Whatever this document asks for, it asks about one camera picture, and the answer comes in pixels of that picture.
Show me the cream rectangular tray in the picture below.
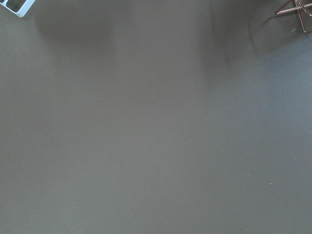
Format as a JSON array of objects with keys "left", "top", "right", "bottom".
[{"left": 0, "top": 0, "right": 35, "bottom": 18}]

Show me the copper wire bottle rack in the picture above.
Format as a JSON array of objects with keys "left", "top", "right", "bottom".
[{"left": 274, "top": 0, "right": 312, "bottom": 35}]

